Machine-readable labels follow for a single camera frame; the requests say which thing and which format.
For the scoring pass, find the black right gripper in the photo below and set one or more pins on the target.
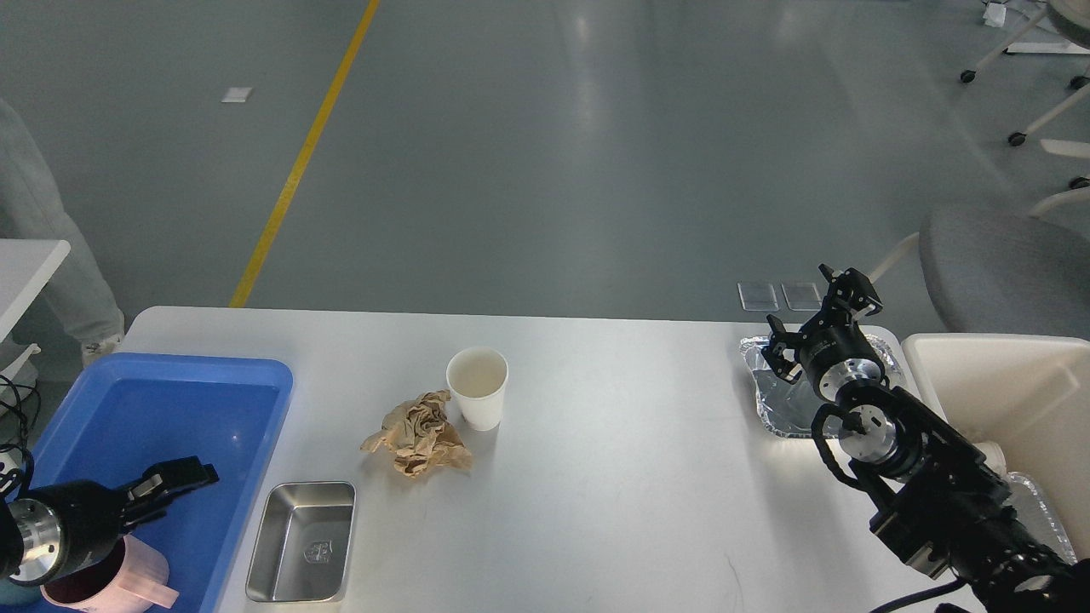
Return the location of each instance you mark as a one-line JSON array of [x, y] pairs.
[[834, 352]]

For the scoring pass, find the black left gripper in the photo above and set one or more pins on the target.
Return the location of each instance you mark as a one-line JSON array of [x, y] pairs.
[[57, 530]]

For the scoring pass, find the pink plastic mug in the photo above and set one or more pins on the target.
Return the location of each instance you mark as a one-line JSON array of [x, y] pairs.
[[133, 577]]

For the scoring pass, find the aluminium foil tray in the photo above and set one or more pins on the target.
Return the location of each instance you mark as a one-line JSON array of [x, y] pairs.
[[787, 410]]

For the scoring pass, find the stainless steel rectangular tray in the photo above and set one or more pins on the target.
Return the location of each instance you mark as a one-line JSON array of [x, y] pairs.
[[302, 547]]

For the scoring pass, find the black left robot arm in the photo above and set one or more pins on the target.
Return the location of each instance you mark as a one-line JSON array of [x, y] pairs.
[[53, 531]]

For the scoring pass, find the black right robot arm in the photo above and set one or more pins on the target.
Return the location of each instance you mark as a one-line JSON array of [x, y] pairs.
[[938, 507]]

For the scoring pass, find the blue plastic tray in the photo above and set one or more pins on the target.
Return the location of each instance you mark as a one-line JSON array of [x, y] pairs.
[[132, 410]]

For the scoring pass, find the cream plastic bin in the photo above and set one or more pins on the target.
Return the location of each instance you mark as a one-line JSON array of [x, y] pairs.
[[1027, 394]]

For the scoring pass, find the paper cup in bin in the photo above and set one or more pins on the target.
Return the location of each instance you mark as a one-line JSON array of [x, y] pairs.
[[994, 457]]

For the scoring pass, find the crumpled brown paper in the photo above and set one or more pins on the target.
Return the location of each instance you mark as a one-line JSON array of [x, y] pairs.
[[420, 438]]

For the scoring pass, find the foil tray in bin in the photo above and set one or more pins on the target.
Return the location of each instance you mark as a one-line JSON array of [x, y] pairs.
[[1035, 512]]

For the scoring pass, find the white paper cup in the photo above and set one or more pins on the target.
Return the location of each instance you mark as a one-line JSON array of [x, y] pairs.
[[477, 377]]

